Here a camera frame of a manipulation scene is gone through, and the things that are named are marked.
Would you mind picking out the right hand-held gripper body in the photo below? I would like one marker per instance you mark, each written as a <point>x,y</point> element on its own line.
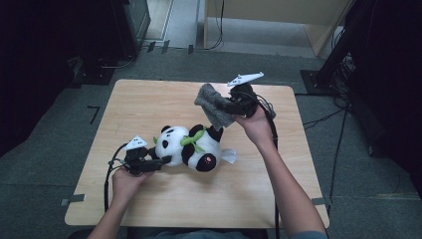
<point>245,99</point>

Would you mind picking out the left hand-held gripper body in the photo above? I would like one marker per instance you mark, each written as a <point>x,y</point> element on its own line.
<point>136,159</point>

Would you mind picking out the grey fluffy cloth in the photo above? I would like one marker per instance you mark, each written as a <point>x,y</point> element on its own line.
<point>212,103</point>

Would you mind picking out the panda plush toy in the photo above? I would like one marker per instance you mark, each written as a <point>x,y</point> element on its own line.
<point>185,146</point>

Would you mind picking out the person's left hand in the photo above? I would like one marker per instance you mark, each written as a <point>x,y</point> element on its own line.
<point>126,186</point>

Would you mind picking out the person's right hand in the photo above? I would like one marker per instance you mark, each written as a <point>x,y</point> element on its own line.
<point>258,129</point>

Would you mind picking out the grey tape strip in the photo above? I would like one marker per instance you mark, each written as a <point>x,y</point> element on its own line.
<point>73,199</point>
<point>320,201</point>

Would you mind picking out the person's blue-grey clothing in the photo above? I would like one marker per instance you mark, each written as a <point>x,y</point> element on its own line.
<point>199,235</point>

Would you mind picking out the black metal stand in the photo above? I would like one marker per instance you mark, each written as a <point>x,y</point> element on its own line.
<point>331,63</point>

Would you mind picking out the black chair armrest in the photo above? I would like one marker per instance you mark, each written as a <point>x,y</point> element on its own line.
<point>78,235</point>

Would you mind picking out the beige wooden furniture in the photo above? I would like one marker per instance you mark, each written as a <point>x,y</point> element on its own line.
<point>315,20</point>

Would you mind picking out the black equipment cabinet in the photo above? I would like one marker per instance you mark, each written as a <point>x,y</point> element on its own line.
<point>132,26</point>

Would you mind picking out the dark curtain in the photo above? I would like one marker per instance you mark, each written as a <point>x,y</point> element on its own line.
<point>394,83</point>
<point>40,66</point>

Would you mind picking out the black stand base plate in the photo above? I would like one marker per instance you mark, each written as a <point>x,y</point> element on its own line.
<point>94,74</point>

